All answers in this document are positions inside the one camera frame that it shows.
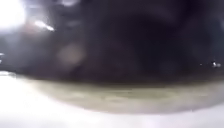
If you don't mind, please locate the pale concrete path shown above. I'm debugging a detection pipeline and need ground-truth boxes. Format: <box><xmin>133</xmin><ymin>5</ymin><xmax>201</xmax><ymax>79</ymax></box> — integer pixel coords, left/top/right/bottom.
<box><xmin>0</xmin><ymin>74</ymin><xmax>224</xmax><ymax>128</ymax></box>

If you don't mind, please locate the grass strip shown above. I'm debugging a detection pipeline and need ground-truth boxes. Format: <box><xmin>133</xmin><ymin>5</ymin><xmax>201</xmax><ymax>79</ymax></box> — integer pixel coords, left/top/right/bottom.
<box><xmin>28</xmin><ymin>79</ymin><xmax>224</xmax><ymax>113</ymax></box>

